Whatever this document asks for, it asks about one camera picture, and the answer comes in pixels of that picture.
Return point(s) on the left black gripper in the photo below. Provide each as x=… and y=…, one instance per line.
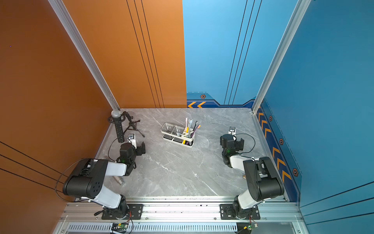
x=139, y=149

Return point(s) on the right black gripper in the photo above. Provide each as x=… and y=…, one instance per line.
x=239, y=145

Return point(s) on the purple toothbrush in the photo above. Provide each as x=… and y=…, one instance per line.
x=194, y=131

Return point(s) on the black toothbrush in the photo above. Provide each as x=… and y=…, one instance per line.
x=195, y=127

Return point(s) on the white toothbrush holder organizer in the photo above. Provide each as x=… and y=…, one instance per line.
x=174, y=134

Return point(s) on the yellow toothbrush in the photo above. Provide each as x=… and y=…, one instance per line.
x=186, y=134

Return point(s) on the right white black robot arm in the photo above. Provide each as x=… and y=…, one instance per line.
x=262, y=178

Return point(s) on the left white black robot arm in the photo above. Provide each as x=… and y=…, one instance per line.
x=87, y=180

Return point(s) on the small black tripod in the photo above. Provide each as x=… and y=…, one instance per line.
x=132, y=125

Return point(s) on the grey metal cylinder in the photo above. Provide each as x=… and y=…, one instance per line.
x=119, y=180

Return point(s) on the left green circuit board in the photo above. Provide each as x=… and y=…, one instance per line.
x=120, y=228

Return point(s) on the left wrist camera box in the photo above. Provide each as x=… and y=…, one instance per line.
x=132, y=140

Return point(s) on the black perforated post with ball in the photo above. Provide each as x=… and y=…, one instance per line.
x=117, y=119

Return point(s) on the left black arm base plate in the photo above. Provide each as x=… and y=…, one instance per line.
x=133, y=211

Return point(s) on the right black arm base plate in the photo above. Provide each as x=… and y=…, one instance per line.
x=227, y=212

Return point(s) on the right aluminium corner post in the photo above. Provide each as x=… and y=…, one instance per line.
x=289, y=33

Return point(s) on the aluminium corner post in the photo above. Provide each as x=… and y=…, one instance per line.
x=289, y=33
x=70, y=27

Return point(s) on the left aluminium corner post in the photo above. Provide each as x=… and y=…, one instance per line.
x=70, y=27

